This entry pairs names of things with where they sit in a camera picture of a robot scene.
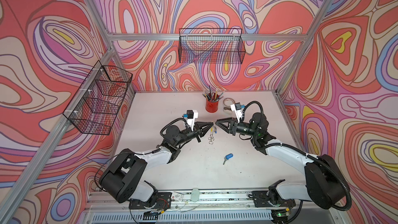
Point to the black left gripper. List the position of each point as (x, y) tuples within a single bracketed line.
[(196, 133)]

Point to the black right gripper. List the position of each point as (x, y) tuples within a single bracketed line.
[(221, 121)]

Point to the silver metal keyring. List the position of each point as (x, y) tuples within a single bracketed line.
[(211, 137)]

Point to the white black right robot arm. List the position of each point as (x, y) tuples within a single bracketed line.
[(324, 183)]

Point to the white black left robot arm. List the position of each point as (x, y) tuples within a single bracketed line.
[(122, 179)]

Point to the red pencil cup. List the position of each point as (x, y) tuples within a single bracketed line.
[(211, 106)]

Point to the tape roll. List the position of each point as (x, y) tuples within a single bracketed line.
[(228, 102)]

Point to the blue headed key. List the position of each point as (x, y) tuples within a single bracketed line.
[(227, 157)]

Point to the pencils in cup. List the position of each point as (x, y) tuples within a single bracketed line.
[(212, 95)]

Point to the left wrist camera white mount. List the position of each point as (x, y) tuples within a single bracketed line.
[(190, 116)]

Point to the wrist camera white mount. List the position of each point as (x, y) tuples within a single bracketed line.
[(190, 116), (238, 109)]

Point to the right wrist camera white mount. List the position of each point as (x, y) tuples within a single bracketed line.
[(238, 109)]

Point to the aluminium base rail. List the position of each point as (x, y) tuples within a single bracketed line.
[(217, 206)]

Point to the black wire basket back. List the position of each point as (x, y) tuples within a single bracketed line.
[(211, 45)]

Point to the black wire basket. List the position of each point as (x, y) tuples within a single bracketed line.
[(211, 45), (103, 92)]

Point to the black wire basket left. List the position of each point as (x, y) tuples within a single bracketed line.
[(103, 92)]

